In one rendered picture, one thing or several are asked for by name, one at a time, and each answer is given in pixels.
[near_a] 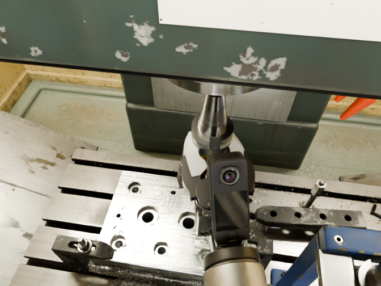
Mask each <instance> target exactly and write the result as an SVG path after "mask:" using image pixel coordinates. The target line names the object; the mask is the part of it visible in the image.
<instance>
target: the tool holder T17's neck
mask: <svg viewBox="0 0 381 286"><path fill-rule="evenodd" d="M225 150H226V149H225ZM225 150H223V151H221V152H220V151H219V148H209V153H208V152H204V151H202V150H200V149H199V153H201V154H202V155H205V156H207V157H208V156H209V155H211V154H217V153H223V152H224V151H225Z"/></svg>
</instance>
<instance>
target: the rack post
mask: <svg viewBox="0 0 381 286"><path fill-rule="evenodd" d="M317 249H320V243H319V233H318V232H317V233H316V235H315V236H314V237H313V239H312V240H311V241H310V242H309V244H308V245H307V246H306V248H305V249H304V250H303V251H302V252H301V254H300V255H299V257H297V259H296V260H295V262H294V263H293V264H292V265H291V266H290V268H289V269H288V270H281V269H276V268H272V286H309V285H311V284H312V283H313V282H314V281H315V280H316V279H317V278H318V274H317V269H316V258H315V250H317Z"/></svg>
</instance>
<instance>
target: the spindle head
mask: <svg viewBox="0 0 381 286"><path fill-rule="evenodd" d="M0 62H8V63H14V64H25V65H37V66H48V67H54V68H65V69H77V70H88V71H94V72H105V73H116V74H127V75H138V76H145V77H156V78H167V79H178V80H185V81H196V82H207V83H218V84H225V85H236V86H247V87H258V88H265V89H276V90H287V91H298V92H309V93H316V94H327V95H338V96H349V97H356V98H367V99H378V100H381V41H368V40H354V39H341V38H334V37H320V36H307V35H293V34H285V33H272V32H259V31H245V30H231V29H224V28H210V27H196V26H183V25H175V24H162V23H159V10H158V0H0Z"/></svg>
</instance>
